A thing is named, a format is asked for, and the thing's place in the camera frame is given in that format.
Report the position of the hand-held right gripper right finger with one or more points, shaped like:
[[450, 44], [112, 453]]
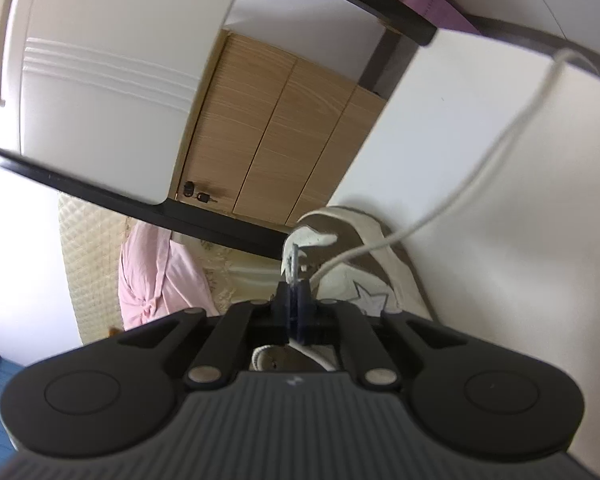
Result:
[[305, 310]]

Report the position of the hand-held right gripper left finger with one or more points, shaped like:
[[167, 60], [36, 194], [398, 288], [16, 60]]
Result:
[[282, 305]]

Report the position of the white and brown shoe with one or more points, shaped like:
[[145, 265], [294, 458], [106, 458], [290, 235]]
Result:
[[370, 270]]

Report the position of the white shoelace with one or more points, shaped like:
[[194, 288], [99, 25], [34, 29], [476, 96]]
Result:
[[480, 170]]

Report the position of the cabinet keys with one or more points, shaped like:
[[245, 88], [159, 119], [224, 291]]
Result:
[[197, 192]]

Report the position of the wooden bedside cabinet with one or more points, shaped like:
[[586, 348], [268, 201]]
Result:
[[280, 135]]

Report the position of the cream quilted headboard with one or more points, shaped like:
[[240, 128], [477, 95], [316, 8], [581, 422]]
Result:
[[90, 260]]

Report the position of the white chair with black frame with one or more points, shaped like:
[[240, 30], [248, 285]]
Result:
[[105, 85]]

